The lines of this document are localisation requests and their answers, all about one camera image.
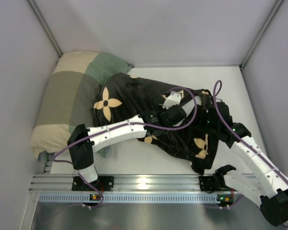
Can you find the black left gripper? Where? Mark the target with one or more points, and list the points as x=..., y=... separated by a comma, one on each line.
x=205, y=100

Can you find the black floral plush pillowcase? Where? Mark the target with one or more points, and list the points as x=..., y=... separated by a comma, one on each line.
x=123, y=96

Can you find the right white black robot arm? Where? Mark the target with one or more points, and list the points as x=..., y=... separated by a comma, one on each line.
x=270, y=192

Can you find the green beige patchwork pillow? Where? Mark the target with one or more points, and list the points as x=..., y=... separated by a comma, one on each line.
x=71, y=92

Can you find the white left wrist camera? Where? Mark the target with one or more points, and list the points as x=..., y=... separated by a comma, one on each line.
x=173, y=98

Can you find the left aluminium corner post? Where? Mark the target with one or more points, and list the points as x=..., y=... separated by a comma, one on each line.
x=45, y=27

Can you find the aluminium corner post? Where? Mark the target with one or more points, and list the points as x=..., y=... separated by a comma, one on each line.
x=45, y=27
x=259, y=36

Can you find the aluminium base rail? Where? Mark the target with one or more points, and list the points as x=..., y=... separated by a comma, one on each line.
x=122, y=183

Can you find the perforated grey cable duct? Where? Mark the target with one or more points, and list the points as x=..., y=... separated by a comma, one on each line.
x=158, y=198

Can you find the right aluminium corner post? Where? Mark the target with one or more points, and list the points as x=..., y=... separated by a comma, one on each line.
x=259, y=36

